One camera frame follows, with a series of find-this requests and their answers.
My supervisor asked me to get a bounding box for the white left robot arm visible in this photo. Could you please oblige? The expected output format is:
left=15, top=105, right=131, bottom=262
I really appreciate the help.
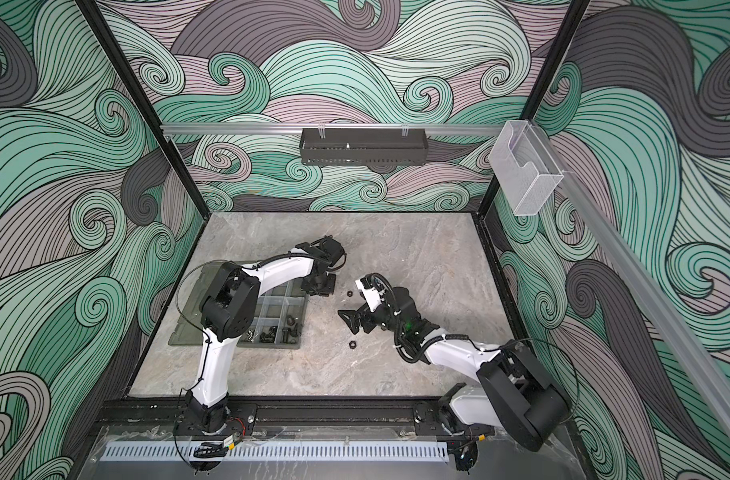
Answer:
left=185, top=235, right=346, bottom=434

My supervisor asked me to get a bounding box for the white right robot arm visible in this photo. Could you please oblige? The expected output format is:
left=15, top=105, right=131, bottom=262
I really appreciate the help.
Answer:
left=338, top=285, right=573, bottom=451

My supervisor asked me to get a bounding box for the green plastic organizer box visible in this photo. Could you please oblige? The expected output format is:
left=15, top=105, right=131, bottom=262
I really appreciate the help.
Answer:
left=167, top=260, right=309, bottom=350

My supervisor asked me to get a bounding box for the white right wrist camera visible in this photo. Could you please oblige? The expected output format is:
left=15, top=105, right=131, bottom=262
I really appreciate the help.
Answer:
left=355, top=272, right=388, bottom=313

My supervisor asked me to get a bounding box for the aluminium wall rail back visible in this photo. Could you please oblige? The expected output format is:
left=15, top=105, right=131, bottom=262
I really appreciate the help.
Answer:
left=160, top=122, right=504, bottom=137

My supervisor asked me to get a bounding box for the aluminium wall rail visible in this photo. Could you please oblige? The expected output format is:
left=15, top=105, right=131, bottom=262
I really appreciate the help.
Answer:
left=160, top=122, right=504, bottom=137
left=531, top=124, right=730, bottom=439

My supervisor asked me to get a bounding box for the white slotted cable duct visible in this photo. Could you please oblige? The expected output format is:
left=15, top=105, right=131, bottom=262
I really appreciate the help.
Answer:
left=100, top=440, right=450, bottom=463

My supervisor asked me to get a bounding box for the clear plastic wall bin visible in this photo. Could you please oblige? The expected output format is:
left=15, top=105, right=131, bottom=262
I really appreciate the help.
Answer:
left=488, top=120, right=564, bottom=217

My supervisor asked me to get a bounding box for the aluminium wall rail right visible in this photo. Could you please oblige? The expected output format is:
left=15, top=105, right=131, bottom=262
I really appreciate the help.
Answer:
left=531, top=124, right=730, bottom=439

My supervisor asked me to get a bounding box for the black corner frame post right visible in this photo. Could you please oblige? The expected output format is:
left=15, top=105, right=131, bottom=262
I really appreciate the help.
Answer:
left=478, top=1, right=590, bottom=218

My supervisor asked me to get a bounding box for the black corner frame post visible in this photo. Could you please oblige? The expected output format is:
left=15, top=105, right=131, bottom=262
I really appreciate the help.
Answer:
left=75, top=0, right=211, bottom=220
left=478, top=1, right=590, bottom=218

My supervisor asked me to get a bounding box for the black corner frame post left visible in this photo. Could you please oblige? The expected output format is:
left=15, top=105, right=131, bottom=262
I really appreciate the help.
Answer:
left=75, top=0, right=211, bottom=220

